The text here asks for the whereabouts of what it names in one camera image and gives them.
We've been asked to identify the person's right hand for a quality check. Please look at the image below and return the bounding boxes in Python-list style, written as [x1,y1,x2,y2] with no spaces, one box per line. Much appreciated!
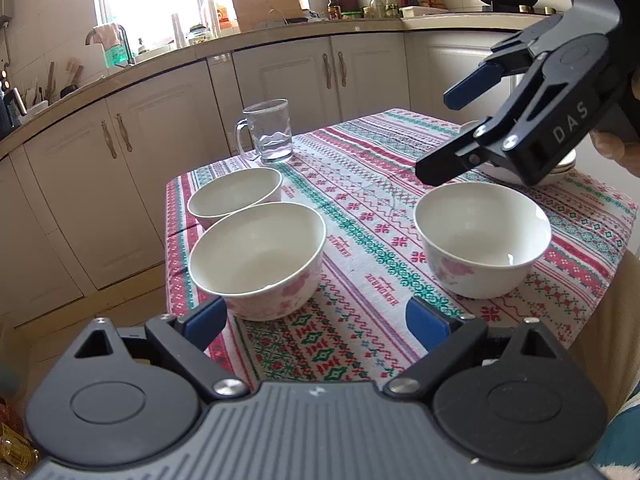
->
[589,130,640,177]

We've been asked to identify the white plate with flower print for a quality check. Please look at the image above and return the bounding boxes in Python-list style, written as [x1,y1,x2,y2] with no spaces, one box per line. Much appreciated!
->
[458,120,577,186]

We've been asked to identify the white bowl pink flowers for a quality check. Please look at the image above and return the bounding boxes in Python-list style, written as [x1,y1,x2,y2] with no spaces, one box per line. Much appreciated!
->
[186,167,283,230]
[188,202,326,322]
[413,182,552,299]

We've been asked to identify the white kitchen cabinets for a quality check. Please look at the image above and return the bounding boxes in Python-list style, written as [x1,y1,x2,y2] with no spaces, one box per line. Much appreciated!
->
[1,14,528,325]

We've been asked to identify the kitchen faucet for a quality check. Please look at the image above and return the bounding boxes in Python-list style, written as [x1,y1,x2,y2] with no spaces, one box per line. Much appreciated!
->
[84,23,138,68]

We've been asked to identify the wooden cutting board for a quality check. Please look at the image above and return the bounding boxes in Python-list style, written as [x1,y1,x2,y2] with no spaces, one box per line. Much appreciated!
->
[232,0,305,32]

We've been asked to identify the clear glass mug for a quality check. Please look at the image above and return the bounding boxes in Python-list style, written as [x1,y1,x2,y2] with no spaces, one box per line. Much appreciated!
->
[235,99,293,165]

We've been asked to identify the patterned tablecloth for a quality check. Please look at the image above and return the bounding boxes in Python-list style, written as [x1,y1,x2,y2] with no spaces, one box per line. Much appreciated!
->
[164,107,639,391]

